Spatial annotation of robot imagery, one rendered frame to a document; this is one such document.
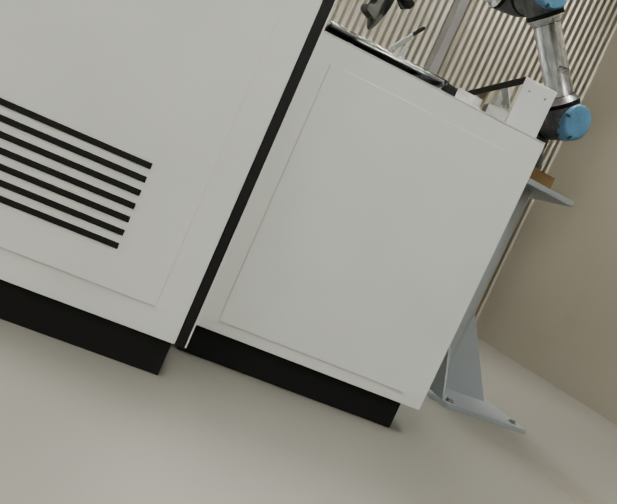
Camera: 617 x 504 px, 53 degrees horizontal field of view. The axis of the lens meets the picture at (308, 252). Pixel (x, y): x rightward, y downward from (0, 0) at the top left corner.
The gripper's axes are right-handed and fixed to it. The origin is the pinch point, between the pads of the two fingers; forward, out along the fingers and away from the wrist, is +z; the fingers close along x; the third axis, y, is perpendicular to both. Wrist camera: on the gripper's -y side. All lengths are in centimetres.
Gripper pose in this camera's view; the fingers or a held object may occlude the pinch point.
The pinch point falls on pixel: (372, 26)
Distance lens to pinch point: 196.1
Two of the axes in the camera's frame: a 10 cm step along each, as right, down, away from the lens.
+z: -4.1, 9.1, 0.8
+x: 5.0, 3.0, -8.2
